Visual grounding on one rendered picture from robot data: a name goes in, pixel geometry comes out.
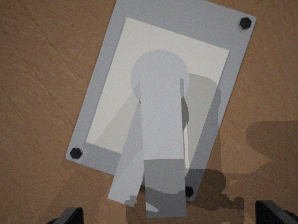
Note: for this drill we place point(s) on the grey metal base plate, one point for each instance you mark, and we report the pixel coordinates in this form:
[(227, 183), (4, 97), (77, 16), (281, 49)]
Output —
[(198, 19)]

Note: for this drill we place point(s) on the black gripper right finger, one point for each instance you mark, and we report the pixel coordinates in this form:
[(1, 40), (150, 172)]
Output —
[(267, 212)]

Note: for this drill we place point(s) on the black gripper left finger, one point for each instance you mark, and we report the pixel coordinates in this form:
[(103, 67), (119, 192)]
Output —
[(69, 216)]

